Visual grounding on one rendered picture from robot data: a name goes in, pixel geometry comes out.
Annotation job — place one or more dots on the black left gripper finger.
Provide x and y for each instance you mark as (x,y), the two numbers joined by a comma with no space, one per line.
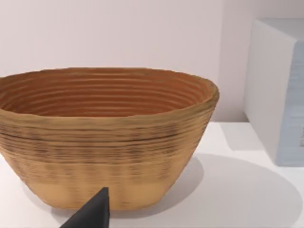
(95,211)

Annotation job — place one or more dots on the brown woven basket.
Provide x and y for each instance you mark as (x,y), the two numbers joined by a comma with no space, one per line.
(107,147)

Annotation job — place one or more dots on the pale microwave oven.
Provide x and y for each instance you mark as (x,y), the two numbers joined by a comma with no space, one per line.
(273,95)

